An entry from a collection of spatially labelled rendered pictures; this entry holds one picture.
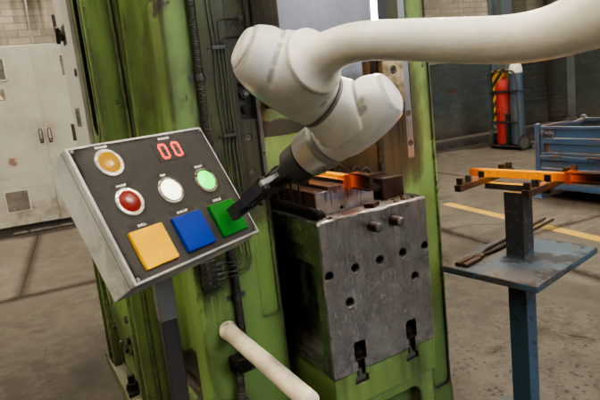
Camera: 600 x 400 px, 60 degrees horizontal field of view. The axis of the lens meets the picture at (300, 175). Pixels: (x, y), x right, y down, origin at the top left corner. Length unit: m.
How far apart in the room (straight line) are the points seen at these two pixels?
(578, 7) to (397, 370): 1.23
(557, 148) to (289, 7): 4.21
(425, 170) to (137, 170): 1.09
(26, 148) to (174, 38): 5.29
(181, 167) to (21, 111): 5.52
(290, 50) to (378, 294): 0.92
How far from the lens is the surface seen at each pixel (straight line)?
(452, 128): 9.39
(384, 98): 0.83
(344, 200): 1.46
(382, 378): 1.64
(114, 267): 0.98
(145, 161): 1.08
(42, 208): 6.66
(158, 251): 0.98
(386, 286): 1.53
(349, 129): 0.84
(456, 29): 0.70
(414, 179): 1.81
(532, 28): 0.69
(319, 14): 1.43
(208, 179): 1.14
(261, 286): 1.54
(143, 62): 1.76
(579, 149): 5.23
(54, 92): 6.57
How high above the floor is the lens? 1.25
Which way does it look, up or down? 9 degrees down
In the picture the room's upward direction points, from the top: 6 degrees counter-clockwise
